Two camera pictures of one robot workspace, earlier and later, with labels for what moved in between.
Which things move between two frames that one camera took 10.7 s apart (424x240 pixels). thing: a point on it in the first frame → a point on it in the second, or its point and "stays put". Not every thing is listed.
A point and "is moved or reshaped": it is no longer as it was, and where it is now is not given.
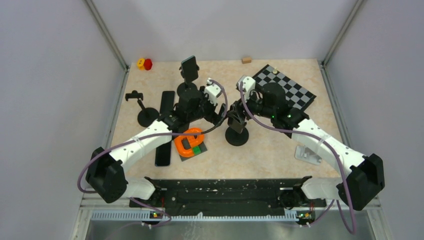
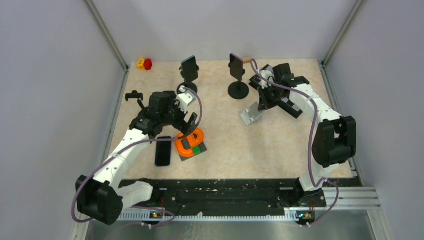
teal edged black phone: [190, 70] stays put
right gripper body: [255, 105] → [270, 96]
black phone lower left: [163, 155] stays put
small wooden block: [246, 60] stays put
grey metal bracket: [304, 154] is moved or reshaped
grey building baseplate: [186, 146] stays put
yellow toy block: [140, 63] stays put
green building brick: [196, 150] stays put
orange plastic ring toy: [193, 140] stays put
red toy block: [148, 64] stays put
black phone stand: [235, 138] is moved or reshaped
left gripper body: [208, 111] → [177, 120]
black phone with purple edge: [235, 121] → [236, 65]
